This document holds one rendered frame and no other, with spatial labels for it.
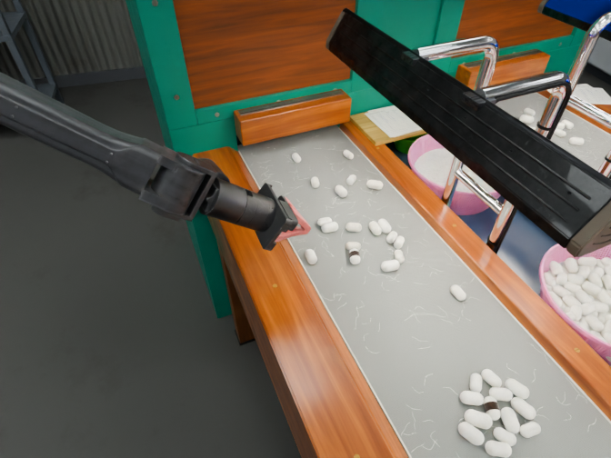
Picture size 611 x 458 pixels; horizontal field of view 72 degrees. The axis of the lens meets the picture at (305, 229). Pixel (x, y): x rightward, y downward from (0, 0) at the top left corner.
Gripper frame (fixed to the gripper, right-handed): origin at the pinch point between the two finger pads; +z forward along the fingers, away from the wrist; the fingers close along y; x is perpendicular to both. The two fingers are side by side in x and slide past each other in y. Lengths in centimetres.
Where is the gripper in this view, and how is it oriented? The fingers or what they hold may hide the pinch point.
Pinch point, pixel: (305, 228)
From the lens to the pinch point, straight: 73.5
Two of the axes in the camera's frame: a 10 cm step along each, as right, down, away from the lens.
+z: 7.2, 2.5, 6.5
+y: -3.8, -6.4, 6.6
